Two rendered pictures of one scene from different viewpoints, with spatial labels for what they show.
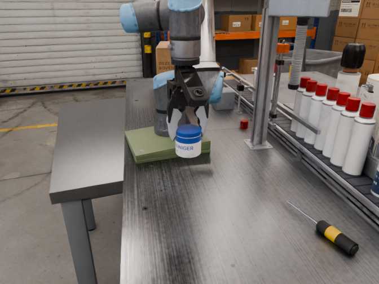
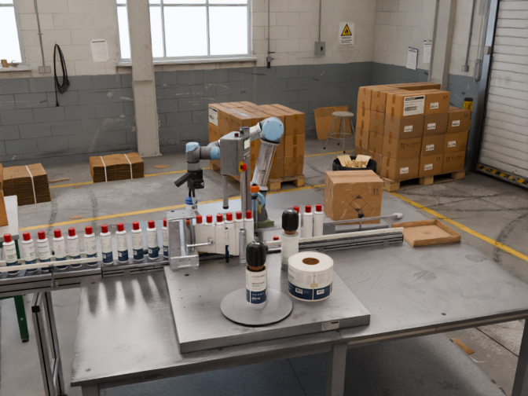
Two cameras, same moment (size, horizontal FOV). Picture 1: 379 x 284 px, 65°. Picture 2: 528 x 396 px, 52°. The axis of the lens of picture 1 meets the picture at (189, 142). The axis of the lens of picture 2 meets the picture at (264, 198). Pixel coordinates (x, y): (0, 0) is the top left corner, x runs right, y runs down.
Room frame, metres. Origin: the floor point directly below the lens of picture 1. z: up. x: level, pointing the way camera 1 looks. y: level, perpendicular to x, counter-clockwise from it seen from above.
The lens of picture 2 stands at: (0.92, -3.06, 2.10)
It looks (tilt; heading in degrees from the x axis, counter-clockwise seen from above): 20 degrees down; 85
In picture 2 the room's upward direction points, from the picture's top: straight up
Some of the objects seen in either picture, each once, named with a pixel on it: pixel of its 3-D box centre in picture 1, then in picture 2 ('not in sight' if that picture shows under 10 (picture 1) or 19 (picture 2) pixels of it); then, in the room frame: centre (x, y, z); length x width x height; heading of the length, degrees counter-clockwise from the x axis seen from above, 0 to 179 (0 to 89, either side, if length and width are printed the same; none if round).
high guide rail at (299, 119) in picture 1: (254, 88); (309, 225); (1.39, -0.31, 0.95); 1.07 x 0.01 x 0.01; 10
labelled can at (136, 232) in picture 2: not in sight; (137, 240); (0.49, -0.51, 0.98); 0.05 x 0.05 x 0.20
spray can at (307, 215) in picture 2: not in sight; (307, 223); (1.38, -0.35, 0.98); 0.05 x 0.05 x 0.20
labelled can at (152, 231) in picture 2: not in sight; (152, 239); (0.56, -0.50, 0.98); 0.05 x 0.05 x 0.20
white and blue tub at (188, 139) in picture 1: (188, 140); (191, 203); (0.73, 0.00, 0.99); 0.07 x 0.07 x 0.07
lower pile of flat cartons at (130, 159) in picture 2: not in sight; (116, 166); (-0.46, 3.91, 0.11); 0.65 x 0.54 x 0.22; 17
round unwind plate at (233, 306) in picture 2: not in sight; (256, 305); (1.05, -1.02, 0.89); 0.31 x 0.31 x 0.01
